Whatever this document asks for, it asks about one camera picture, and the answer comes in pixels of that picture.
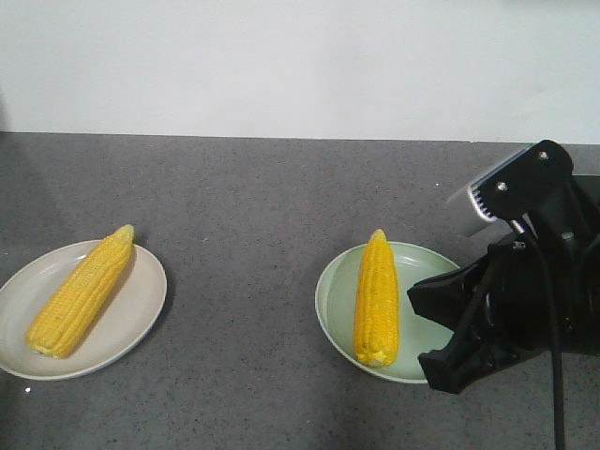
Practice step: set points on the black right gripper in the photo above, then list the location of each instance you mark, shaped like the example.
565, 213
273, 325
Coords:
524, 297

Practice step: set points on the yellow corn cob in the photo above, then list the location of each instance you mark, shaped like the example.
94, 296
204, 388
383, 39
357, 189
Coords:
376, 314
61, 324

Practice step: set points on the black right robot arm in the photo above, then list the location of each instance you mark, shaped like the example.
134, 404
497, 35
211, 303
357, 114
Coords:
573, 210

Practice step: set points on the green round plate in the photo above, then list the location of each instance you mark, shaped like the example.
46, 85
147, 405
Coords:
335, 299

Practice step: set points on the white round plate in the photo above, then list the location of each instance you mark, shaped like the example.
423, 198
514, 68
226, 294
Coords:
126, 317

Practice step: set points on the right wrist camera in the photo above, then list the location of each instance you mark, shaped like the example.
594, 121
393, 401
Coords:
510, 188

